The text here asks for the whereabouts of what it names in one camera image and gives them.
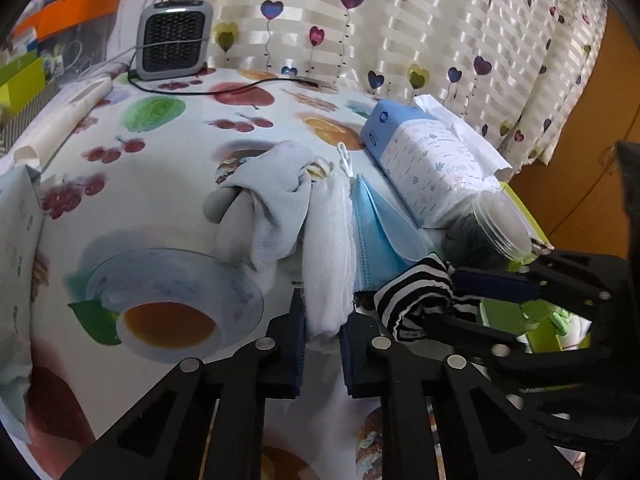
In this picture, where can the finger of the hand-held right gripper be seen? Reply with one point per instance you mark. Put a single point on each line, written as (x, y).
(495, 285)
(465, 330)

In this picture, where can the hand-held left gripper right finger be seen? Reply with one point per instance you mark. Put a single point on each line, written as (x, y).
(350, 360)

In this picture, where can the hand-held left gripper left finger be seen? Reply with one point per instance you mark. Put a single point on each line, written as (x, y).
(296, 340)

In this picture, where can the black white striped cloth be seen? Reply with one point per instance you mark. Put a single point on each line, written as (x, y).
(415, 295)

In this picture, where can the white towel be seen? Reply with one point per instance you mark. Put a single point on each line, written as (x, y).
(327, 260)

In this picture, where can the clear plastic jar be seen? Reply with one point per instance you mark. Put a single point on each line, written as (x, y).
(492, 230)

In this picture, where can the blue face mask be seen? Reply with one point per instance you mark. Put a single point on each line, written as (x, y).
(385, 230)

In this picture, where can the grey white socks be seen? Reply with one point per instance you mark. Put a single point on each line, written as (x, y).
(270, 210)

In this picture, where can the blue white tissue pack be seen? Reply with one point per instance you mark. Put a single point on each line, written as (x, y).
(425, 155)

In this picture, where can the wooden wardrobe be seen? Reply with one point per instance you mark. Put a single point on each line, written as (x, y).
(585, 160)

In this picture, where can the heart print striped curtain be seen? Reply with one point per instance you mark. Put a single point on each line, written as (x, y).
(450, 25)

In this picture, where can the pale blue tissue pack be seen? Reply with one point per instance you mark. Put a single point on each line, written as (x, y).
(15, 285)

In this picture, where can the white paper roll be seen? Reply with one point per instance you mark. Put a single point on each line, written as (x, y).
(70, 110)

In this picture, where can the grey space heater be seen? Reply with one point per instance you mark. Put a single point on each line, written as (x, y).
(172, 40)

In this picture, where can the zigzag patterned box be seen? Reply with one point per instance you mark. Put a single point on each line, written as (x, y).
(27, 120)

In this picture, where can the green cardboard box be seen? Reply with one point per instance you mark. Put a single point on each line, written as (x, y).
(17, 85)

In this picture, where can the clear box with orange lid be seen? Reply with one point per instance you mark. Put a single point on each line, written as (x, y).
(75, 20)

